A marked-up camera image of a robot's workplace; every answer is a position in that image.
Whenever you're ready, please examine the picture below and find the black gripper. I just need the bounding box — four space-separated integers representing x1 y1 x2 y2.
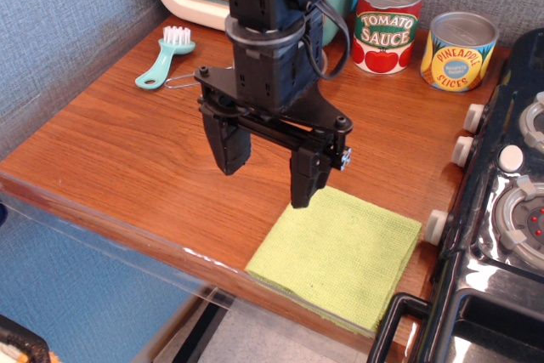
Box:
195 34 353 208

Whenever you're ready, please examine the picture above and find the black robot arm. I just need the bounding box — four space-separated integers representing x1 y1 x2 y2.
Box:
195 0 353 208

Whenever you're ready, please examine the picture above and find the green folded towel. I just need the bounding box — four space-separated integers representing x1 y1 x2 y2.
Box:
246 187 422 333

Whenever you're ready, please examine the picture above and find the small steel pan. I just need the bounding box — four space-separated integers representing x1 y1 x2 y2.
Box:
163 48 329 90

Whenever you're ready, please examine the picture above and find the teal dish brush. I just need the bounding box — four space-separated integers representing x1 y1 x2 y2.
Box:
135 26 196 90

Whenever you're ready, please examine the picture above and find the white stove knob front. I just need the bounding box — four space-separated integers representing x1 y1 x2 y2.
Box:
424 209 449 246

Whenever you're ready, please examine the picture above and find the white stove knob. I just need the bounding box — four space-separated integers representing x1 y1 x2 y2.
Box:
424 209 449 246
463 104 485 134
450 136 473 167

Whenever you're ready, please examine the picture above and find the tomato sauce can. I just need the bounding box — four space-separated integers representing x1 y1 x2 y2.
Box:
352 0 423 75

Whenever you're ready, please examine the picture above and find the white stove knob middle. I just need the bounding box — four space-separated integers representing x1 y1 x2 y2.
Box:
450 136 473 167

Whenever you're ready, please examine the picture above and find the white stove knob rear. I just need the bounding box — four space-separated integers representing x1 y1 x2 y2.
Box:
463 104 485 134

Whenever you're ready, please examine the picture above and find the pineapple slices can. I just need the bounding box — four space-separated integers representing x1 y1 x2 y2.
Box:
420 11 499 93

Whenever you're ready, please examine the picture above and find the black toy stove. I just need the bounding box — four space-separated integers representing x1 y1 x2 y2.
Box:
368 29 543 362

